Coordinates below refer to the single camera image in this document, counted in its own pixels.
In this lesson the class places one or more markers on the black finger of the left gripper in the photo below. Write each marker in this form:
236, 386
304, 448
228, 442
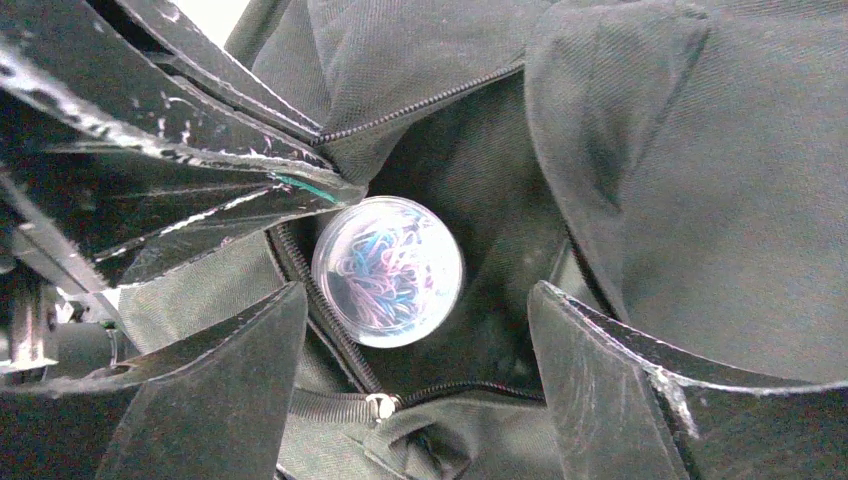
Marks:
189, 53

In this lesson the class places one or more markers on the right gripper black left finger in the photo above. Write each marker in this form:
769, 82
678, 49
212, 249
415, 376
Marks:
211, 406

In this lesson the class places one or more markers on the black student backpack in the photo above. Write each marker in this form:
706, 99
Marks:
678, 166

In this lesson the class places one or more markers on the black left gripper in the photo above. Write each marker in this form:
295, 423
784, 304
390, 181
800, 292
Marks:
179, 239

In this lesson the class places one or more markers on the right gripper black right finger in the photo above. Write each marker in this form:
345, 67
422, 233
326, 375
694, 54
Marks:
626, 405

